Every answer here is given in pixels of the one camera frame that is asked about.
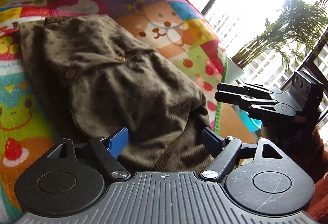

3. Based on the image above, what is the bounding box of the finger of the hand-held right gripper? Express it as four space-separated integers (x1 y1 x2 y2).
214 92 297 122
216 82 283 97

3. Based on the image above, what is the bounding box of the white plant pot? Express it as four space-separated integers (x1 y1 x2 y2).
227 56 246 85

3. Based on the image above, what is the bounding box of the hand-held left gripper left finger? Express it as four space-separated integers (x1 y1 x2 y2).
46 127 131 181

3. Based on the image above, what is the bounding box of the brown spotted corduroy garment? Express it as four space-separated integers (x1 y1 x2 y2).
19 14 218 172

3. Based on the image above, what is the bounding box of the green palm plant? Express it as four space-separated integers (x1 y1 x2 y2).
231 0 328 72

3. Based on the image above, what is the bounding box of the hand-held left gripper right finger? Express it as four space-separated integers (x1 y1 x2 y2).
200 128 282 181

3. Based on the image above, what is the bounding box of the blue plastic object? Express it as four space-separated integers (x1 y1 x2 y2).
237 107 263 134

